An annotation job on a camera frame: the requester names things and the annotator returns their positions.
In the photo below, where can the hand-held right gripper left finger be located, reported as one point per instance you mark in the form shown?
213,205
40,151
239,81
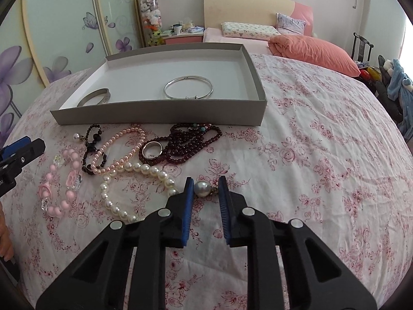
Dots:
187,219

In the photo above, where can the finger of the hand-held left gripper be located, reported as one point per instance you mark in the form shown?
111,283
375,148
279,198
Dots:
16,143
29,151

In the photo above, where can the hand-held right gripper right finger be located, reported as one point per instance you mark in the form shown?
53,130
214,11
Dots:
226,219

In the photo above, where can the large pearl pendant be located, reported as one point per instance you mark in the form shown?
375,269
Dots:
201,189

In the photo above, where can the grey cardboard box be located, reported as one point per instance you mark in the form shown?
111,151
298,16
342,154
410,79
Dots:
145,80

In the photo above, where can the person's left hand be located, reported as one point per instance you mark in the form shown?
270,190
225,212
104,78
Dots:
5,232

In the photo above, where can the wide grey bangle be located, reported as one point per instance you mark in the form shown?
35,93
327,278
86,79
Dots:
105,95

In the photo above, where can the thin silver bangle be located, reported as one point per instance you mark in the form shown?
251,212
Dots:
188,97

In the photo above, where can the floral sliding door wardrobe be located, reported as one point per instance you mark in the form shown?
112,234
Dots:
64,29

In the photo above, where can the pink and white nightstand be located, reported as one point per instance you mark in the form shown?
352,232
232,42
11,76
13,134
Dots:
184,39

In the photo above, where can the bed with pink sheet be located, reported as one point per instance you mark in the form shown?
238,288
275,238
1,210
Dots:
213,35

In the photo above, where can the clear tube of plush toys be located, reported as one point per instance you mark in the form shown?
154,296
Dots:
151,13

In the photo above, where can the folded salmon quilt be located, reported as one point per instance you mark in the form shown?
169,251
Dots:
309,51

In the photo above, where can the blue cloth on nightstand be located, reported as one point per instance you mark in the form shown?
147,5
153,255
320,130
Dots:
195,29

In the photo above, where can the white mug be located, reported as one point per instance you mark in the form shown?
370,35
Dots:
177,29

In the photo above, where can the white patterned pillow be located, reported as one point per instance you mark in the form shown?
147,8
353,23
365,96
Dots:
248,30

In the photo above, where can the dark chair with clothes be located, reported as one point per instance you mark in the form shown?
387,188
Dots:
385,93

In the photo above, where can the colourful toys on chair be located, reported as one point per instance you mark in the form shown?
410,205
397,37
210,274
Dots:
369,72

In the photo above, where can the lavender printed cushion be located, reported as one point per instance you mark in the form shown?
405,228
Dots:
290,24

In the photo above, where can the beige and pink headboard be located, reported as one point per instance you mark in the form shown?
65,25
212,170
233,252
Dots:
245,6

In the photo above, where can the dark wooden chair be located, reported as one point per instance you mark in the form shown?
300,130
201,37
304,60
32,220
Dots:
356,48

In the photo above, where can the light blue garment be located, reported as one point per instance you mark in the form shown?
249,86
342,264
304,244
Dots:
400,84

